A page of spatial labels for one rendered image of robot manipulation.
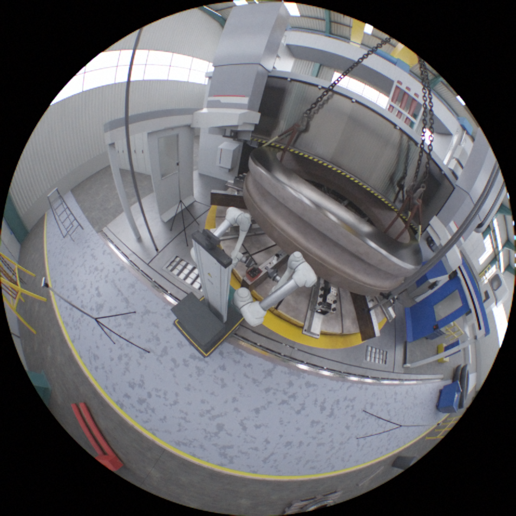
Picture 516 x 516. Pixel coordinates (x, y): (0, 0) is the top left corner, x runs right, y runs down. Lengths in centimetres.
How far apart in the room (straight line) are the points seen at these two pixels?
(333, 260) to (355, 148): 345
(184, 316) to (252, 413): 182
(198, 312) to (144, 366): 156
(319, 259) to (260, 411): 249
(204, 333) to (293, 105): 528
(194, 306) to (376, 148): 529
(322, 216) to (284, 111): 376
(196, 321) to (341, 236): 189
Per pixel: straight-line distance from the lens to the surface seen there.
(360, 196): 626
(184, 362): 257
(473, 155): 578
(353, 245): 193
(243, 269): 263
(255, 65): 396
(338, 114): 483
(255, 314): 135
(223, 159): 546
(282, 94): 508
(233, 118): 335
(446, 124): 813
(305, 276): 124
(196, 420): 278
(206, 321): 171
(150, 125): 334
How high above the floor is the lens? 249
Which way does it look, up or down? 50 degrees down
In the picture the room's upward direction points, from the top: 19 degrees clockwise
